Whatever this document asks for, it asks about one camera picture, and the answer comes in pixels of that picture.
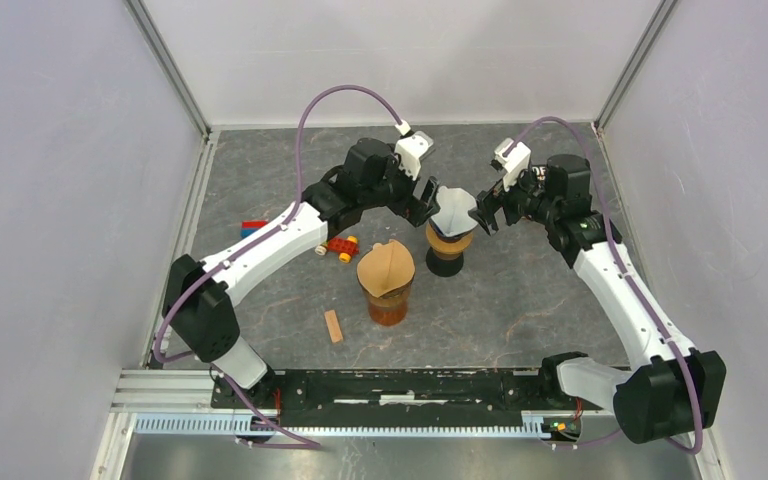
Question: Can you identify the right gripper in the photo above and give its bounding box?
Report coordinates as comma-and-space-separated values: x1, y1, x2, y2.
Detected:
468, 163, 559, 237

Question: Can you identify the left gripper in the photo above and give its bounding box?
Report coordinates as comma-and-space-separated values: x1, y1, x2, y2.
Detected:
360, 146, 440, 227

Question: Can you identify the light wooden ring holder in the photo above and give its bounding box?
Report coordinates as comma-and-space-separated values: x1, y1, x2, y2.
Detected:
425, 223, 474, 260

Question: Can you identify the brown paper coffee filter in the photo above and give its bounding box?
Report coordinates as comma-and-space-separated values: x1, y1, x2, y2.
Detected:
357, 240, 416, 298

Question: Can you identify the orange glass carafe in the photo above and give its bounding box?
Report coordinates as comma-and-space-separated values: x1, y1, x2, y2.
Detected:
367, 303, 409, 327

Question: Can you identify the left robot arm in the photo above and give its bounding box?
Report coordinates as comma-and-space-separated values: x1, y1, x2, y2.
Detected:
161, 132, 439, 408

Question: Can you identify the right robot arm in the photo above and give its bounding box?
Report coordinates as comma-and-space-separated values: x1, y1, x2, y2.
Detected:
470, 154, 726, 454

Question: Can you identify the orange black coffee filter box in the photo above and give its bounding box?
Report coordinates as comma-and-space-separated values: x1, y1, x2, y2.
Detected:
531, 165, 547, 183

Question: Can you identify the colourful toy brick car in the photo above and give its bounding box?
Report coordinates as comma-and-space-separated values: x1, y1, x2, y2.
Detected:
314, 236, 359, 264

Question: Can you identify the small wooden block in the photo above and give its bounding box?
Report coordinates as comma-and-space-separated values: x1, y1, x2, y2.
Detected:
324, 310, 344, 344

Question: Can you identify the blue red toy brick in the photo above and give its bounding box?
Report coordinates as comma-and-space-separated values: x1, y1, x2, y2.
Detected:
240, 220, 268, 239

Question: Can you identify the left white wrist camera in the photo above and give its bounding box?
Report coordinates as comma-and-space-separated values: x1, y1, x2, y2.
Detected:
394, 120, 434, 181

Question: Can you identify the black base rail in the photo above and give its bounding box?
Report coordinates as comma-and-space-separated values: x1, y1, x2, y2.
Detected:
247, 368, 597, 428

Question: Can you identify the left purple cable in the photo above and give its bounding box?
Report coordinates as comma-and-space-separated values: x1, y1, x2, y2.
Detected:
152, 84, 412, 364

